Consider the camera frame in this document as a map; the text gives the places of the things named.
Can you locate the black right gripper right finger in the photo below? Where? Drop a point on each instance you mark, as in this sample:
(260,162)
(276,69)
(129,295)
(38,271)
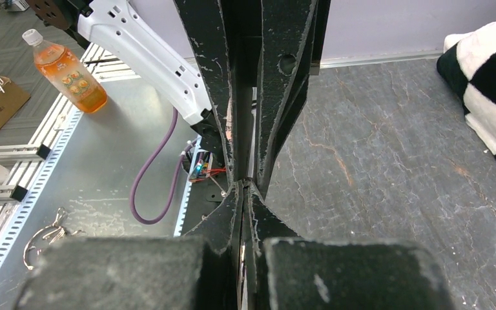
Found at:
(259,223)

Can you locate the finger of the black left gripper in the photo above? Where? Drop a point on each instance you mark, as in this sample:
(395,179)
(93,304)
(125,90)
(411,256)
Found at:
(205,27)
(292,41)

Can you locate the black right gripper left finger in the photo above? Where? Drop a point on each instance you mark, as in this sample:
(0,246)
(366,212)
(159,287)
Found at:
(219,238)

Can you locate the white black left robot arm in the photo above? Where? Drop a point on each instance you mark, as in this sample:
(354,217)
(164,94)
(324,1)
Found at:
(250,80)

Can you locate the spare silver keyring bunch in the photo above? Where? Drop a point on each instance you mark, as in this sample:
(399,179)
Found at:
(50,234)

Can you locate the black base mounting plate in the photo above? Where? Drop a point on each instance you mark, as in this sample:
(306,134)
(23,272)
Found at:
(205,189)

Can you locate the orange drink plastic bottle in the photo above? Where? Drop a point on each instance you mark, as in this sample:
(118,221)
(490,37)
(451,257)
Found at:
(65,72)

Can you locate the black white checkered pillow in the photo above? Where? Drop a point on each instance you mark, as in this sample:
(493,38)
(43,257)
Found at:
(468,66)

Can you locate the white slotted cable duct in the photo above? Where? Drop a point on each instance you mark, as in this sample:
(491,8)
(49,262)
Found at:
(20,212)

